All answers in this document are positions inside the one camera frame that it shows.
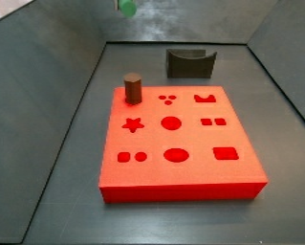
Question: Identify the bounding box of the green cylinder peg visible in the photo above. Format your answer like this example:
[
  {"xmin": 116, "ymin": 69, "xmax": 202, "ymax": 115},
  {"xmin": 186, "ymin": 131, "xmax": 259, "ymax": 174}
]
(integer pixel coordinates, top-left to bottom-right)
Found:
[{"xmin": 118, "ymin": 0, "xmax": 137, "ymax": 17}]

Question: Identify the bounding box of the red shape sorter block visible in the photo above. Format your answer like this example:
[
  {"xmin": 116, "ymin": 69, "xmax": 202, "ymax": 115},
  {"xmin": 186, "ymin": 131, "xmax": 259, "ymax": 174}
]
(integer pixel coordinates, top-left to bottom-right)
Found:
[{"xmin": 98, "ymin": 86, "xmax": 267, "ymax": 203}]

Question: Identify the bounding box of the black curved cradle stand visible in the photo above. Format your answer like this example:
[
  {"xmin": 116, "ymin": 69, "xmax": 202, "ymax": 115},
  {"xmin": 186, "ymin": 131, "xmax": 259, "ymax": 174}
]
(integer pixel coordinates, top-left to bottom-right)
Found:
[{"xmin": 166, "ymin": 49, "xmax": 217, "ymax": 78}]

